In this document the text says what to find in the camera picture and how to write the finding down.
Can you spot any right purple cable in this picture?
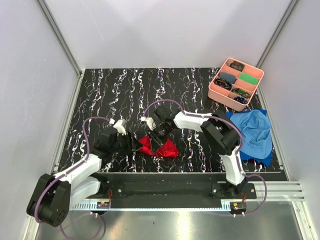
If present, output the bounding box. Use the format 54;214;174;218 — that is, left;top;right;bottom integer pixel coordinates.
141;99;268;217

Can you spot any pink divided organizer tray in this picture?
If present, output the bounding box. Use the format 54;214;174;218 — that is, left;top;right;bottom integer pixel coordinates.
208;57;265;112

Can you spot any green cloth in tray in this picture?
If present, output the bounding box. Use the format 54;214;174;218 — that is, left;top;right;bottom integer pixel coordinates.
239;72;259;85

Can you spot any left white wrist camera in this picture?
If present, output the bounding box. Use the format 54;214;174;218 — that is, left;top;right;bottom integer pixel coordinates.
109;118;127;136

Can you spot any red cloth napkin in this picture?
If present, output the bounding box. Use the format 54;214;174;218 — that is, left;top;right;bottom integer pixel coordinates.
138;135;180;158

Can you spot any dark patterned item in tray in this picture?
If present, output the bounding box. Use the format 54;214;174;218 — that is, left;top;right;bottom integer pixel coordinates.
229;60;245;72

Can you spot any multicolour bands front compartment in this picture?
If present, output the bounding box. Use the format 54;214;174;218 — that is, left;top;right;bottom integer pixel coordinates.
232;88;251;99

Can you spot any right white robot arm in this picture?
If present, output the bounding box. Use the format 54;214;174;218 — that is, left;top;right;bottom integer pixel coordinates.
141;107;248;199

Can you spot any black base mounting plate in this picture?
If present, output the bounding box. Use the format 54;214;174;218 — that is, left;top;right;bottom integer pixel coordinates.
87;172;257;200

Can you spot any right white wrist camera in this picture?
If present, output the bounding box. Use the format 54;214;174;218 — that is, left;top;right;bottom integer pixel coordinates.
140;116;157;131

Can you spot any grey-blue cloth in tray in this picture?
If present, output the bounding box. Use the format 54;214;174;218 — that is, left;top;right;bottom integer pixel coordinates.
219;72;237;84

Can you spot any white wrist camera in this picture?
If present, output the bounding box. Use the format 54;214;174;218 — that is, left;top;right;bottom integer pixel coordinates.
140;116;157;131
109;118;127;136

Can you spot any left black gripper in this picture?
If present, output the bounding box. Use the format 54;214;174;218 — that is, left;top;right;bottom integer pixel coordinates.
110;130;143;154

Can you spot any multicolour bands left compartment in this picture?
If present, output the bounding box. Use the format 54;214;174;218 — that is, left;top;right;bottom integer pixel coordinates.
214;77;232;91

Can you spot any dark blue cloth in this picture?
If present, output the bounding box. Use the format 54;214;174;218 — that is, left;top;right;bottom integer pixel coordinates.
226;108;273;168

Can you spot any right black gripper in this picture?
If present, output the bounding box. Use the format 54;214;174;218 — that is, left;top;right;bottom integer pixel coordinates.
146;123;173;154

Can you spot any multicolour bands compartment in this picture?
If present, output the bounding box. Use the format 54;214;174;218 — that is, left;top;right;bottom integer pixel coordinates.
214;77;232;91
232;88;251;99

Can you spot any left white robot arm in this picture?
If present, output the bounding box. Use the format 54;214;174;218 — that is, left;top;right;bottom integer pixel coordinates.
26;131;143;227

